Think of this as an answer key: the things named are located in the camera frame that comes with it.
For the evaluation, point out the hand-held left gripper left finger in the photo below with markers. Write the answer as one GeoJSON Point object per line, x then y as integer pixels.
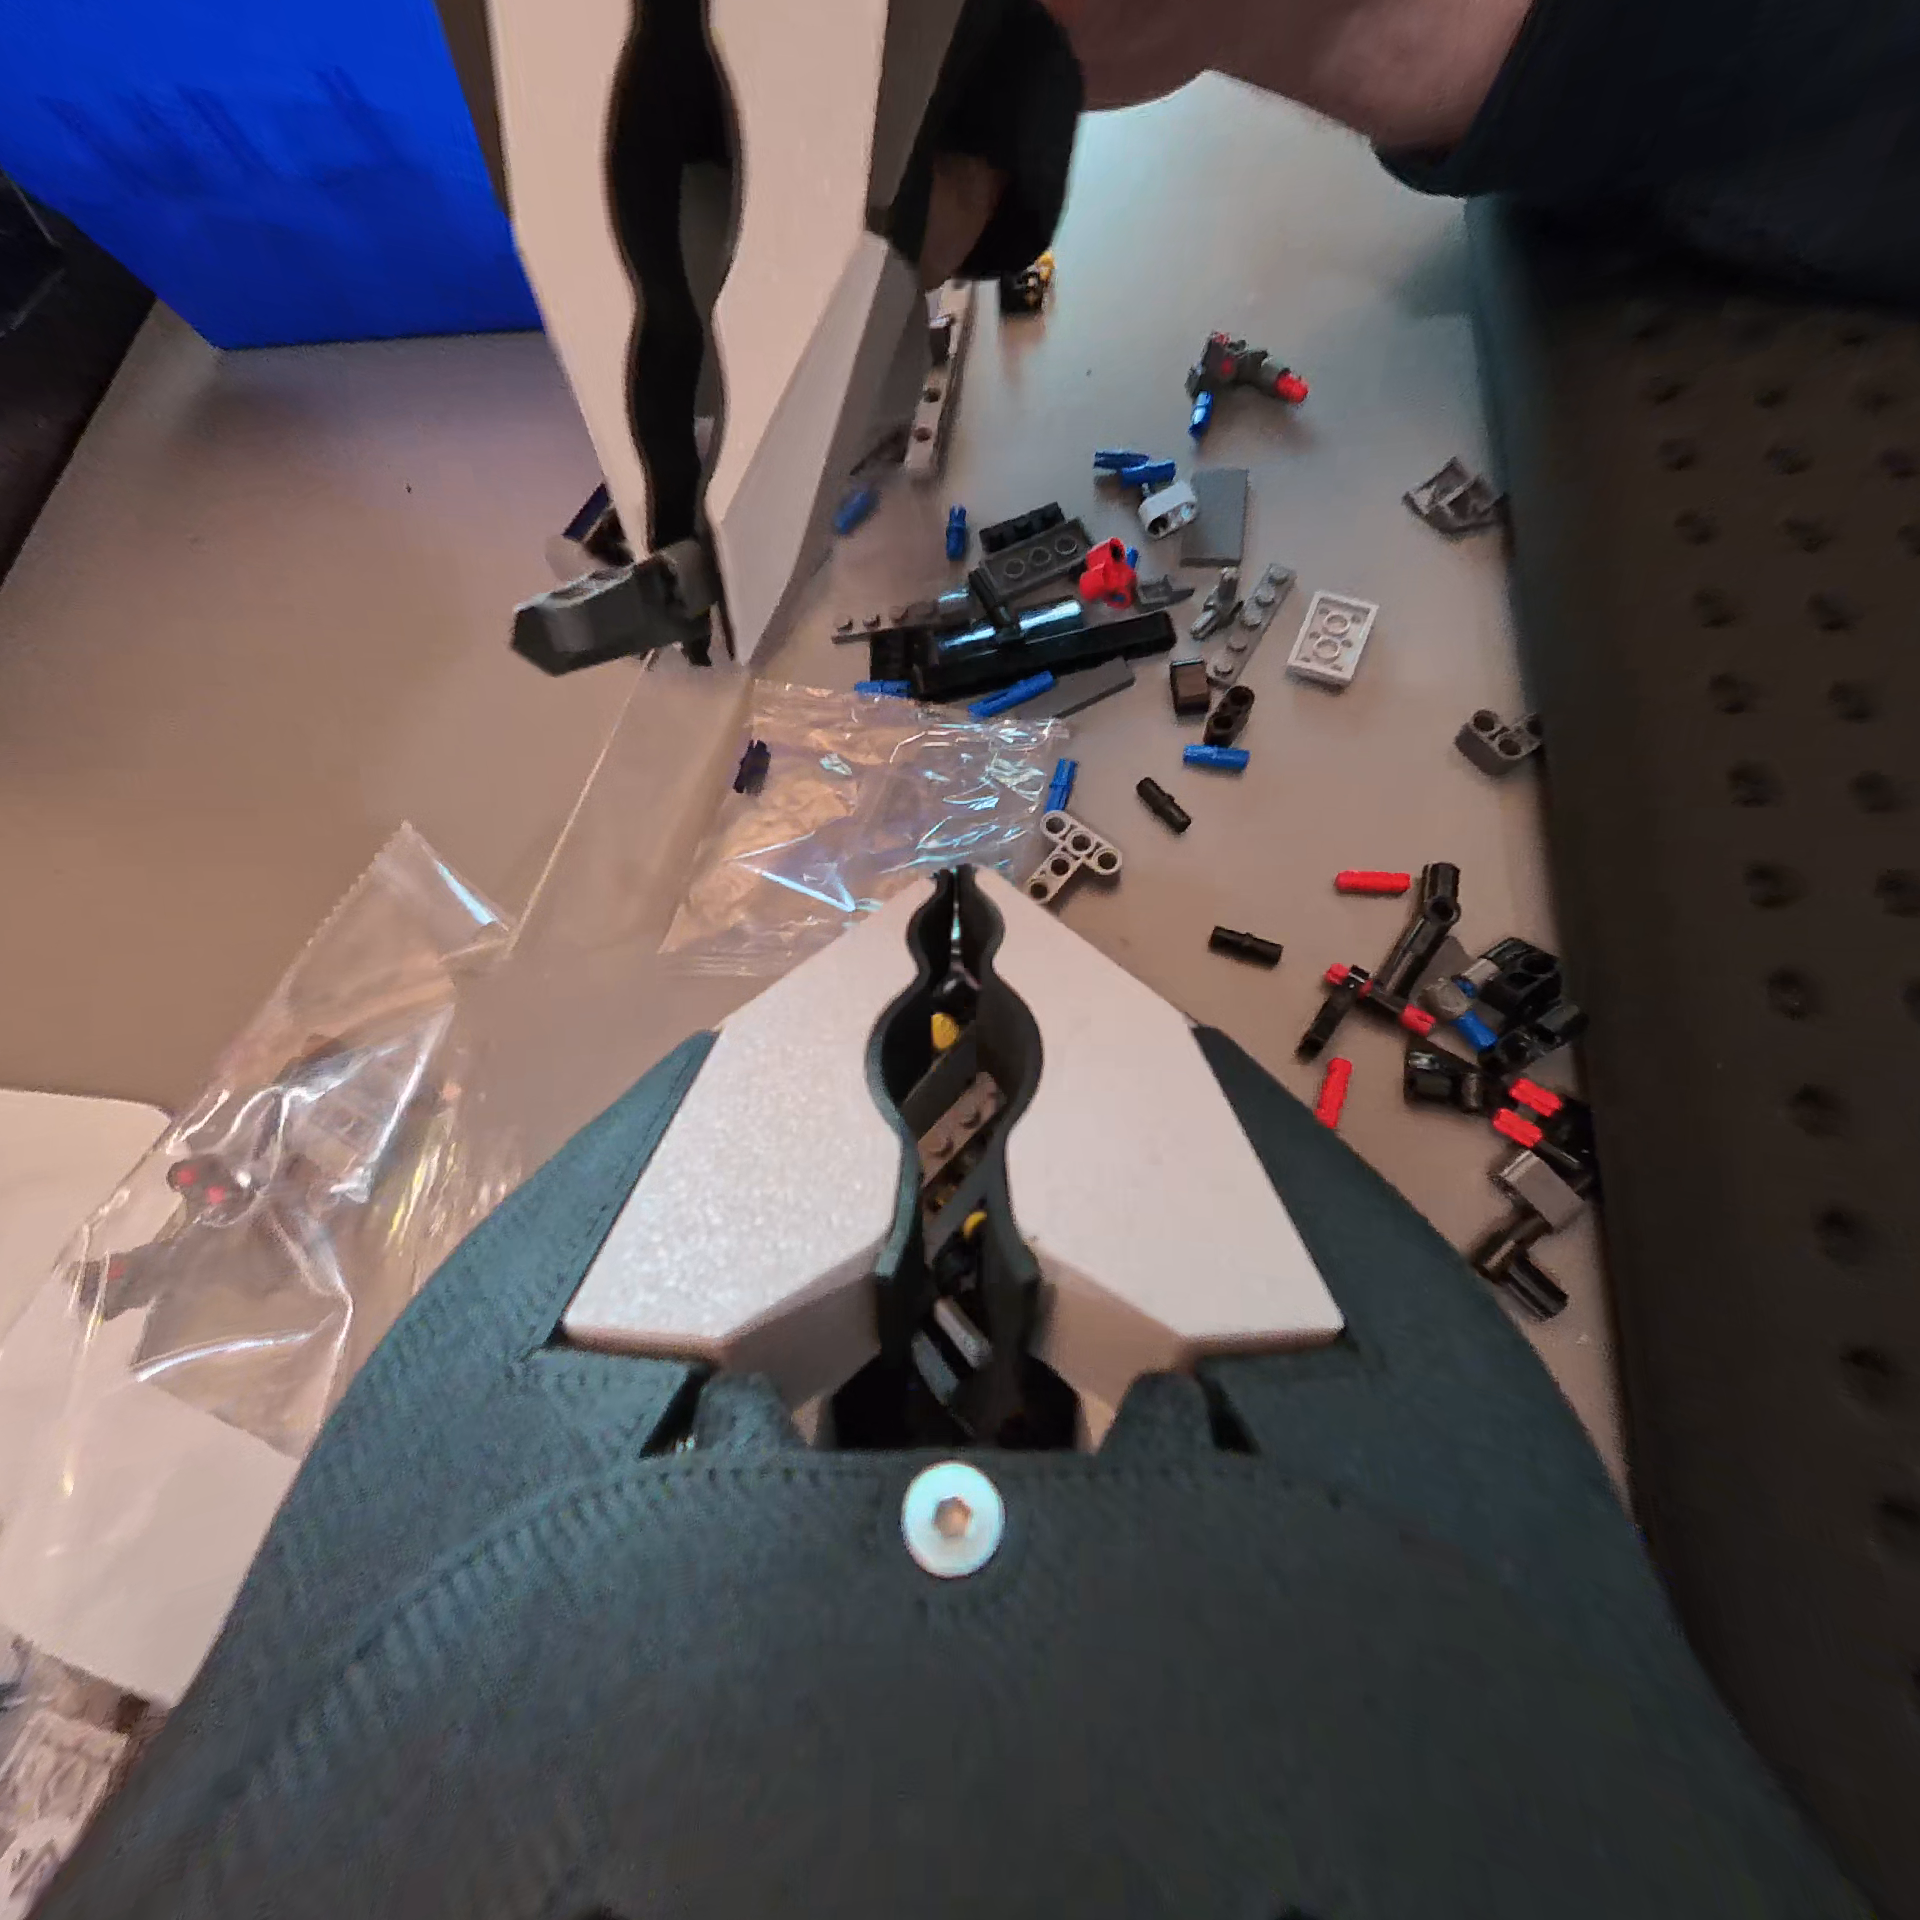
{"type": "Point", "coordinates": [720, 1187]}

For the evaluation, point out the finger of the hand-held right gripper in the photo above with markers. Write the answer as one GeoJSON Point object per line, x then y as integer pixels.
{"type": "Point", "coordinates": [554, 181]}
{"type": "Point", "coordinates": [819, 301]}

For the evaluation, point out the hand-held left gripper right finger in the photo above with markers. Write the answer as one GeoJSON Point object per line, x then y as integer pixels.
{"type": "Point", "coordinates": [1186, 1187]}

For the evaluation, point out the large clear plastic bag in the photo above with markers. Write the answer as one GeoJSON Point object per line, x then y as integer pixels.
{"type": "Point", "coordinates": [600, 841]}

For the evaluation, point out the grey lego connector assembly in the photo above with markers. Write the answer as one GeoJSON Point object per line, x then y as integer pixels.
{"type": "Point", "coordinates": [600, 617]}

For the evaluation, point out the clear bag with few pieces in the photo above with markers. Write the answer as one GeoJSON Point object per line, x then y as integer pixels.
{"type": "Point", "coordinates": [299, 1124]}

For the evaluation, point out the person's right forearm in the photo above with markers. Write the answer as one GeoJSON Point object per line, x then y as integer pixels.
{"type": "Point", "coordinates": [1650, 121]}

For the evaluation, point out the long grey lego liftarm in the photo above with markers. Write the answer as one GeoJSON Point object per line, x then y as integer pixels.
{"type": "Point", "coordinates": [937, 393]}

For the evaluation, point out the black lego assembly yellow studs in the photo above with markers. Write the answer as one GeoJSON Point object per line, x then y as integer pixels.
{"type": "Point", "coordinates": [962, 1124]}

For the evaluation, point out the light grey T-shaped lego beam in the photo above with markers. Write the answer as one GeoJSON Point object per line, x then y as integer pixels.
{"type": "Point", "coordinates": [1073, 858]}

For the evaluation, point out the pile of loose lego pieces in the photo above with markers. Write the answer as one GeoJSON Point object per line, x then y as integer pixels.
{"type": "Point", "coordinates": [1051, 640]}

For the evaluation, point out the light grey square lego plate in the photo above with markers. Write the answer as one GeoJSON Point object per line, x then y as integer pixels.
{"type": "Point", "coordinates": [1331, 641]}

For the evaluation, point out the person's right hand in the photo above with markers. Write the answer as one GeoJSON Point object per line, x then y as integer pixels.
{"type": "Point", "coordinates": [1320, 53]}

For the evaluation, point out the blue plastic bin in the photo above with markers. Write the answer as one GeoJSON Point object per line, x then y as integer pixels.
{"type": "Point", "coordinates": [271, 164]}

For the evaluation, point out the large printed plastic bag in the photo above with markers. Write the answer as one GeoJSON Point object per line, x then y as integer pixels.
{"type": "Point", "coordinates": [105, 1501]}

